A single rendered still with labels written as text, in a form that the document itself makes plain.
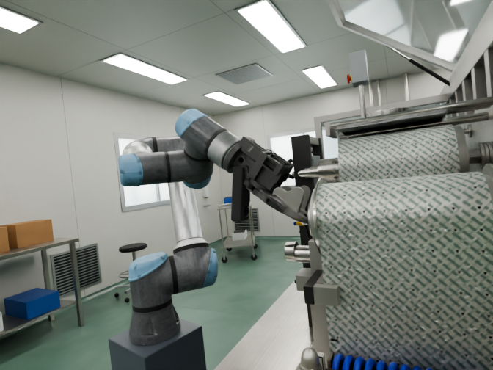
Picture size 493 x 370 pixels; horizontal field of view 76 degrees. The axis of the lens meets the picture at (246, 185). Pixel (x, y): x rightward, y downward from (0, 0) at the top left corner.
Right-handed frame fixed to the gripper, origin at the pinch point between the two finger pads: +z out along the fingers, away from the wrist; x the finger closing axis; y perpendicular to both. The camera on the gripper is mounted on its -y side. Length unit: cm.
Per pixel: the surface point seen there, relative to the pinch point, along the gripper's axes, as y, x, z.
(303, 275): -8.9, -0.8, 6.0
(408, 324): -0.7, -8.3, 22.3
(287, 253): -7.5, -0.4, 1.1
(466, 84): 49, 61, 9
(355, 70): 36, 49, -20
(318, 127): 13, 94, -32
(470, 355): 1.3, -8.3, 30.3
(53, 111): -135, 181, -341
